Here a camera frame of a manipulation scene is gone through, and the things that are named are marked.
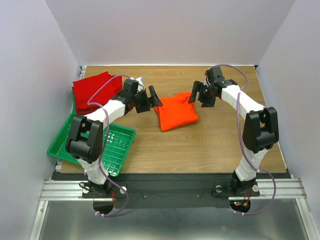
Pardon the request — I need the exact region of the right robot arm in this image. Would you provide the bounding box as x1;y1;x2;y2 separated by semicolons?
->
188;65;279;195

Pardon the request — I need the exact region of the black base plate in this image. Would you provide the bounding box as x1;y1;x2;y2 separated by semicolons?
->
41;173;246;216

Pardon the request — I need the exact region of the green plastic tray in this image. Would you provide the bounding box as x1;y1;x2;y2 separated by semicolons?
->
46;91;137;178

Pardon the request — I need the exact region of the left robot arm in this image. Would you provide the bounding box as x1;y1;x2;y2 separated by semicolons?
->
65;77;163;197

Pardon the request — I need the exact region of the orange t shirt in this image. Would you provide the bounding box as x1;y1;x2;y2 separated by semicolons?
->
153;92;199;132

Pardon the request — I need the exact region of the folded dark red t shirt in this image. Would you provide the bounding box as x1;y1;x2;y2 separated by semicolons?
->
72;87;82;115

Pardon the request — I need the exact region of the aluminium frame rail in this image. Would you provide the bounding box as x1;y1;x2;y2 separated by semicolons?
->
30;161;308;240

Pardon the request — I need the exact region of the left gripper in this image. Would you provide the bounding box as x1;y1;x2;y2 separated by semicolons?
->
132;86;163;114

